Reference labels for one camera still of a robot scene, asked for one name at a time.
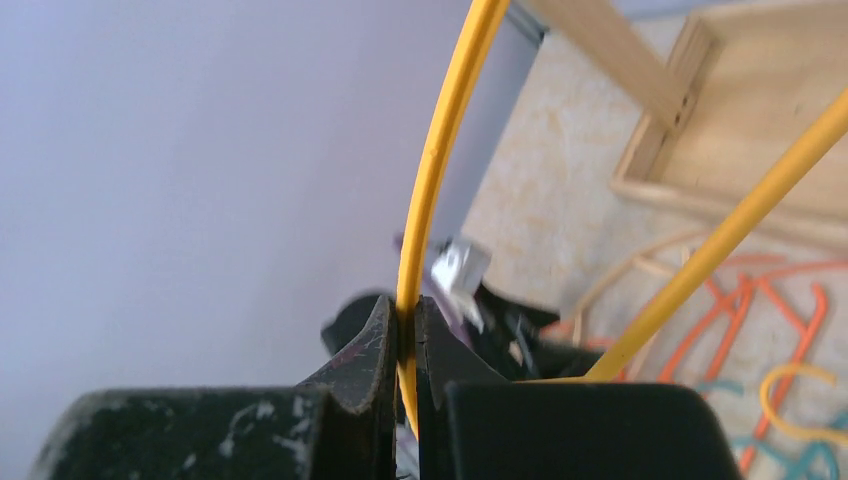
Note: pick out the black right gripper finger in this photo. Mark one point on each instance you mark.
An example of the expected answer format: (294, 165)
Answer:
(338, 423)

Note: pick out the beige plastic hanger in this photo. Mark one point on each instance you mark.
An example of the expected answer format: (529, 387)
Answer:
(629, 272)

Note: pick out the orange plastic hanger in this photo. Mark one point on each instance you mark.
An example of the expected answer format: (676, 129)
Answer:
(732, 304)
(776, 385)

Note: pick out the wooden hanger rack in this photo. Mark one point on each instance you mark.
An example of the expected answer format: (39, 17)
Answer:
(741, 84)

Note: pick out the teal plastic hanger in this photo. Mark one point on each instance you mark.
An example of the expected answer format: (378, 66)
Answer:
(788, 457)

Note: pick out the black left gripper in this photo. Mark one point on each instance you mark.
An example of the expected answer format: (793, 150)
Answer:
(475, 424)

